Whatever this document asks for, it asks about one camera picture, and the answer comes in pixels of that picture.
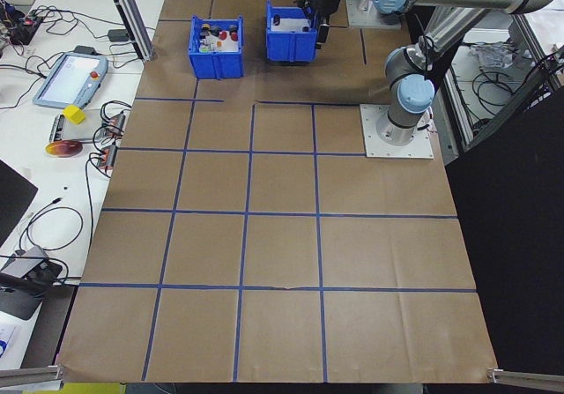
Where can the blue bin with dark components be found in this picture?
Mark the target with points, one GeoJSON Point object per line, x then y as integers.
{"type": "Point", "coordinates": [286, 46]}

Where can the blue bin with buttons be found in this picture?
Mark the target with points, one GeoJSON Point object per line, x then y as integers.
{"type": "Point", "coordinates": [216, 65]}

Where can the red button with grey body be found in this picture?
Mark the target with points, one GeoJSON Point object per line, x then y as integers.
{"type": "Point", "coordinates": [234, 37]}

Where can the red button with black body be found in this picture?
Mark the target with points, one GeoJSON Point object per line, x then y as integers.
{"type": "Point", "coordinates": [223, 35]}

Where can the yellow push button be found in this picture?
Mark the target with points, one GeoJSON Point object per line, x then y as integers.
{"type": "Point", "coordinates": [205, 27]}

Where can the dark grey adapter box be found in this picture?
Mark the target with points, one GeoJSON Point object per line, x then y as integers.
{"type": "Point", "coordinates": [86, 49]}

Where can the white foam pad under components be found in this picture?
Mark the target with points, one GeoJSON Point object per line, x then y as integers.
{"type": "Point", "coordinates": [288, 24]}

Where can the black cylinder capacitor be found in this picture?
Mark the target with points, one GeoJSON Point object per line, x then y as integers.
{"type": "Point", "coordinates": [276, 18]}

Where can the white foam pad under buttons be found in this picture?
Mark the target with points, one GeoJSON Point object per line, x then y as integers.
{"type": "Point", "coordinates": [230, 46]}

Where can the white orange contact block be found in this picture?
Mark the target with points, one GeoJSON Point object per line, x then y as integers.
{"type": "Point", "coordinates": [205, 48]}

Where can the crumpled white wrap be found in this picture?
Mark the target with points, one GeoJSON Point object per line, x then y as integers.
{"type": "Point", "coordinates": [493, 54]}

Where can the grey power adapter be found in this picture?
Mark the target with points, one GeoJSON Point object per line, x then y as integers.
{"type": "Point", "coordinates": [118, 35]}

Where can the grey teach pendant white screen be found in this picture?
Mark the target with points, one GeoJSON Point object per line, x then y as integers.
{"type": "Point", "coordinates": [66, 81]}

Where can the yellow cube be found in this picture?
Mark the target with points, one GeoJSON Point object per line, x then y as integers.
{"type": "Point", "coordinates": [72, 115]}

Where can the black cover cloth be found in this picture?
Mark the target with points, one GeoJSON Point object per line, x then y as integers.
{"type": "Point", "coordinates": [506, 235]}

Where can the small grey device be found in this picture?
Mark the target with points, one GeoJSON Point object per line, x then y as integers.
{"type": "Point", "coordinates": [56, 128]}

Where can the red orange disc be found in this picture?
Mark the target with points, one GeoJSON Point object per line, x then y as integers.
{"type": "Point", "coordinates": [64, 149]}

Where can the black electronics board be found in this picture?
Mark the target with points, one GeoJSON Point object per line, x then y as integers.
{"type": "Point", "coordinates": [24, 30]}

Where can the black flat monitor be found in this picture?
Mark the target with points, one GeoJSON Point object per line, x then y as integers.
{"type": "Point", "coordinates": [13, 200]}

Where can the grey docking stand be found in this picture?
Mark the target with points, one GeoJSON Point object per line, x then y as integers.
{"type": "Point", "coordinates": [22, 266]}

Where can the aluminium corner bar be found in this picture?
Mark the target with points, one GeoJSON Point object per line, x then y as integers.
{"type": "Point", "coordinates": [31, 376]}
{"type": "Point", "coordinates": [529, 376]}

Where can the white printed paper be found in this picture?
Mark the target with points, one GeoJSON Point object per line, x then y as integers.
{"type": "Point", "coordinates": [9, 341]}

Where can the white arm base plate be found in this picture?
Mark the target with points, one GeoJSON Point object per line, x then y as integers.
{"type": "Point", "coordinates": [374, 149]}
{"type": "Point", "coordinates": [357, 17]}

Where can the aluminium profile post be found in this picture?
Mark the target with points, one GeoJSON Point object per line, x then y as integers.
{"type": "Point", "coordinates": [132, 28]}

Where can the metal V-shaped frame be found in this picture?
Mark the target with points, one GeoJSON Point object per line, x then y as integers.
{"type": "Point", "coordinates": [531, 43]}

